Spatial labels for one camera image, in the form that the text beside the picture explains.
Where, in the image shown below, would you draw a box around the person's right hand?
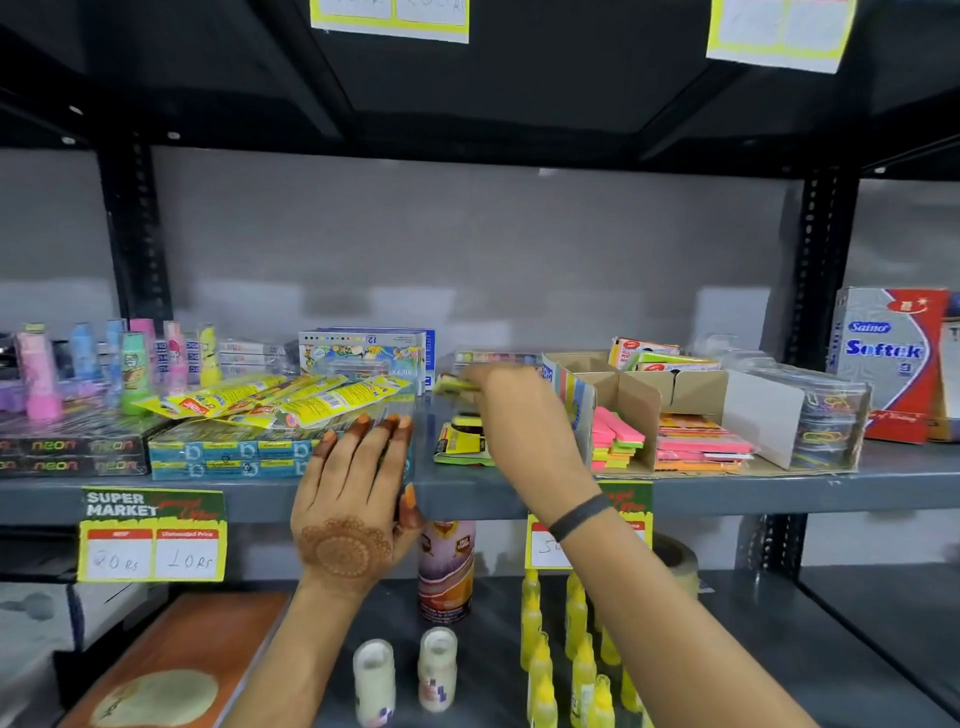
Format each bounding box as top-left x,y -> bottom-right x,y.
463,363 -> 603,528

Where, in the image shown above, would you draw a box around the person's left hand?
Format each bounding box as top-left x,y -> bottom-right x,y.
290,414 -> 426,598

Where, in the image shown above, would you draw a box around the person's right forearm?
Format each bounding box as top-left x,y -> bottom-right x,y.
556,501 -> 820,728

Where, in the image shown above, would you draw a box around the person's left forearm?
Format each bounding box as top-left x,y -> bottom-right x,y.
223,579 -> 378,728

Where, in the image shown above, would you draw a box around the clear plastic case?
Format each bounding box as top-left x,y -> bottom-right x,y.
450,348 -> 546,378

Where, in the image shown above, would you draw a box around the yellow tube packet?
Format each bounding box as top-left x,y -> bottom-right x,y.
138,374 -> 289,422
222,374 -> 354,429
279,374 -> 414,431

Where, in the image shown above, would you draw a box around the blue box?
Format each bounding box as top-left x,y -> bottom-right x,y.
315,326 -> 438,391

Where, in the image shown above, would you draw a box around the printed spray can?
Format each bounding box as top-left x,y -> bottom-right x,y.
417,520 -> 478,626

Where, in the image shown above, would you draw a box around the yellow black packets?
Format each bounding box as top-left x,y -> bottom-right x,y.
432,411 -> 497,468

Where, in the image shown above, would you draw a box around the colourful crayon box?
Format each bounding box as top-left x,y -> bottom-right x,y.
297,330 -> 429,396

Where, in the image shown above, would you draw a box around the stack of blue boxes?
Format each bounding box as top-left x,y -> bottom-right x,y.
147,405 -> 416,482

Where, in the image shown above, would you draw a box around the stack of white boxes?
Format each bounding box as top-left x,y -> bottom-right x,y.
216,338 -> 295,378

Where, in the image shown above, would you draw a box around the yellow green price label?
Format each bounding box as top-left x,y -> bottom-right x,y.
76,486 -> 229,585
524,479 -> 655,573

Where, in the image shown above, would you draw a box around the pink green sticky notes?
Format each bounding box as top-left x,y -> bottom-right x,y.
590,406 -> 647,473

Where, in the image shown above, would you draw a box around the white glue bottle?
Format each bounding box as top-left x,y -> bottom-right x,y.
417,625 -> 459,714
351,638 -> 397,728

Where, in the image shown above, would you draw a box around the black wrist band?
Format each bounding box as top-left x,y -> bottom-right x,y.
546,492 -> 618,543

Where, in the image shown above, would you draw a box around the orange white packets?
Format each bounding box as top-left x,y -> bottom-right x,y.
608,336 -> 723,375

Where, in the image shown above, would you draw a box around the row of pastel bottles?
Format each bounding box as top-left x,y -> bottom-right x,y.
13,318 -> 226,422

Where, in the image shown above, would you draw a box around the open cardboard box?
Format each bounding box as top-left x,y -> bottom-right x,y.
540,350 -> 864,479

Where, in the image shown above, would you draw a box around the pink orange sticky notes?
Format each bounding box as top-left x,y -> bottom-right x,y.
654,413 -> 756,474

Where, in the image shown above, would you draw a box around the group of yellow glue bottles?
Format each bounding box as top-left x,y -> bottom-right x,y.
519,568 -> 655,728

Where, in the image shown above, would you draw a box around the black boxes with coloured print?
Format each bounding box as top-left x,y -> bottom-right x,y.
0,407 -> 168,479

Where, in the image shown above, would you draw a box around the beige tape roll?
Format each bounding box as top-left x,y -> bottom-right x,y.
651,533 -> 702,602

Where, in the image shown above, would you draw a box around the dark grey metal shelf rack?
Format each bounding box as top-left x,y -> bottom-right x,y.
0,0 -> 960,728

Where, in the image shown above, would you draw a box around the white cardboard box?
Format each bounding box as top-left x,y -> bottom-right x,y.
0,580 -> 171,655

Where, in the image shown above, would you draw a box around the clear boxes of paper clips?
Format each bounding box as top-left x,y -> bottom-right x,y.
738,358 -> 874,471

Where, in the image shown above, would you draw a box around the yellow white price label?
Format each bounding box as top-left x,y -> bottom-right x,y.
309,0 -> 471,45
705,0 -> 859,75

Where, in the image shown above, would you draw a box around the white red carton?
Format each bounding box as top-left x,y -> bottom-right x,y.
825,286 -> 953,446

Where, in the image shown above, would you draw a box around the white orange carton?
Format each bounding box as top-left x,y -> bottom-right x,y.
928,292 -> 960,444

